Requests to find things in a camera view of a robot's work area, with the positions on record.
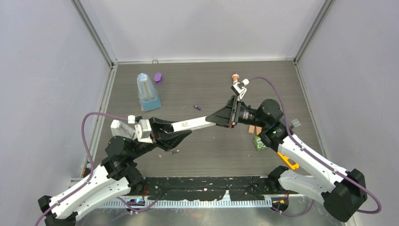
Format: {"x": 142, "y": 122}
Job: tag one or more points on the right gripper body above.
{"x": 239, "y": 108}

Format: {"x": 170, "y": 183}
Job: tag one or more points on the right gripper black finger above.
{"x": 222, "y": 122}
{"x": 223, "y": 112}

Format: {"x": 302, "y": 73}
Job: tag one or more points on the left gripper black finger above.
{"x": 169, "y": 141}
{"x": 159, "y": 124}

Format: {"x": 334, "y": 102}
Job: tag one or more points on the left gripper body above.
{"x": 155, "y": 136}

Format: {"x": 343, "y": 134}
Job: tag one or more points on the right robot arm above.
{"x": 336, "y": 188}

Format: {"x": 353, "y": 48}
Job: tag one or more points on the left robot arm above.
{"x": 117, "y": 175}

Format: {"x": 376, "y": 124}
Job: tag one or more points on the left wooden block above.
{"x": 251, "y": 129}

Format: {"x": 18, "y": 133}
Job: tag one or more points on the wooden block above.
{"x": 258, "y": 130}
{"x": 251, "y": 129}

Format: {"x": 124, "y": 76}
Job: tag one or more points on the small toy figurine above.
{"x": 235, "y": 77}

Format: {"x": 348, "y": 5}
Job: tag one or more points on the blue metronome in plastic wrap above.
{"x": 148, "y": 96}

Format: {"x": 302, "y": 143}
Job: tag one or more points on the right wooden block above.
{"x": 258, "y": 130}

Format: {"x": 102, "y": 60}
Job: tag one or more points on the green toy with eyes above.
{"x": 259, "y": 145}

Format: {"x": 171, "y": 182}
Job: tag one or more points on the white trapezoid block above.
{"x": 119, "y": 128}

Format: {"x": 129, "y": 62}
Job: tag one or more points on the purple plastic cap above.
{"x": 158, "y": 78}

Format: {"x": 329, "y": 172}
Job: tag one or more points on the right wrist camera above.
{"x": 239, "y": 88}

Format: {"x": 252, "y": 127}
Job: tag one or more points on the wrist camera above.
{"x": 239, "y": 88}
{"x": 142, "y": 128}

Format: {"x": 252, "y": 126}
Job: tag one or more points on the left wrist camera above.
{"x": 142, "y": 128}

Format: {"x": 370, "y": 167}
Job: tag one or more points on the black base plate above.
{"x": 240, "y": 188}

